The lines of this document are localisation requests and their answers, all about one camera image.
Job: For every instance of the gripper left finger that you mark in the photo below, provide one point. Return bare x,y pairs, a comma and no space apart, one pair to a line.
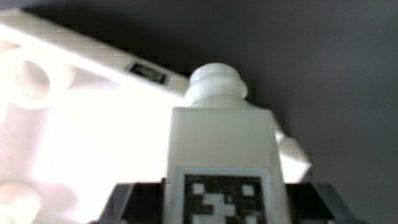
134,205

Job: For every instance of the white table leg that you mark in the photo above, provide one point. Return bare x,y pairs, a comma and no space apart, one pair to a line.
224,186

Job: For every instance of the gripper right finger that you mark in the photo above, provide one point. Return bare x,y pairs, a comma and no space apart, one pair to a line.
317,205

